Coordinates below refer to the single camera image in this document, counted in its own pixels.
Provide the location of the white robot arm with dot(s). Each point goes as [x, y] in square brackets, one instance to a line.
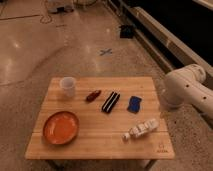
[186, 85]

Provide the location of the dark red small object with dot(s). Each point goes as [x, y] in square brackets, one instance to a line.
[93, 95]

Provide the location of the black box on floor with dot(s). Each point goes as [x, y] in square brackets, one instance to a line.
[126, 31]

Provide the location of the black white striped case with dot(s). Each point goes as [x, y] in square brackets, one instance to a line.
[110, 102]

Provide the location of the white plastic cup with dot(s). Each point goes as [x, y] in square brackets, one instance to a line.
[67, 84]

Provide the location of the orange ceramic bowl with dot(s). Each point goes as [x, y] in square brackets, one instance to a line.
[61, 128]

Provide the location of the white toy vehicle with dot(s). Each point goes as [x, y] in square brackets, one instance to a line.
[141, 129]

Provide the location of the blue sponge block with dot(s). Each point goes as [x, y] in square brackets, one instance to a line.
[134, 104]

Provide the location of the wooden folding table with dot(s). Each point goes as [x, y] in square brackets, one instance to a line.
[100, 134]

